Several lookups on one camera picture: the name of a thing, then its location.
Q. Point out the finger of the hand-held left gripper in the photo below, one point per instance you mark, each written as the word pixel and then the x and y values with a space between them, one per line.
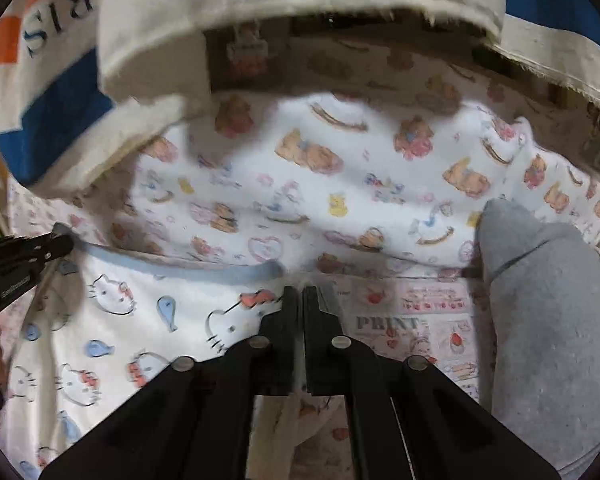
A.
pixel 55 249

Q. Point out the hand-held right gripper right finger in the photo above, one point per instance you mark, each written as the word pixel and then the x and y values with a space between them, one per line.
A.
pixel 320 345

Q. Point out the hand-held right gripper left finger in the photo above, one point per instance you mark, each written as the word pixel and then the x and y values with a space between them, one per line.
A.
pixel 280 340

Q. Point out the white cat print pants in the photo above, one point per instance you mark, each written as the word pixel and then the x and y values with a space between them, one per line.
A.
pixel 130 340

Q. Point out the bear print quilt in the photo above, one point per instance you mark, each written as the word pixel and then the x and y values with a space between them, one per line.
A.
pixel 355 185

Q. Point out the grey folded garment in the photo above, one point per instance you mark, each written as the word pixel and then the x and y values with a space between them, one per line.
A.
pixel 555 320

